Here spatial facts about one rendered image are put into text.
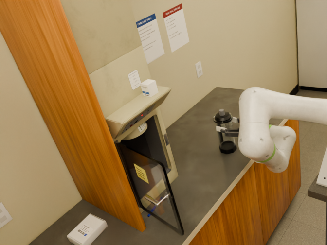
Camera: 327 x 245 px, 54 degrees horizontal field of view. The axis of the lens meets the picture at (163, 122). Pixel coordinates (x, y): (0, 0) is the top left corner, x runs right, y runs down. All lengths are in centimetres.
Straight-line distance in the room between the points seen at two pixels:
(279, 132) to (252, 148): 46
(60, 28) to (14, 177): 85
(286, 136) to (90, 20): 104
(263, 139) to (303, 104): 24
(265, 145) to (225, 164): 64
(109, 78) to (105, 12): 26
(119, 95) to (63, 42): 37
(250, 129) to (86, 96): 62
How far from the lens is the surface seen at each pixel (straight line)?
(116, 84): 140
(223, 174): 179
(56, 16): 115
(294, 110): 136
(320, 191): 168
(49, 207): 189
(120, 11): 141
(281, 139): 167
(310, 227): 278
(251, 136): 124
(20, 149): 171
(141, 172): 139
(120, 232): 166
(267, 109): 130
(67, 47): 117
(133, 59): 146
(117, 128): 134
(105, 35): 136
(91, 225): 171
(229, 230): 194
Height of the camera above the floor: 210
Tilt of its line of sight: 29 degrees down
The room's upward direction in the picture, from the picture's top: 15 degrees counter-clockwise
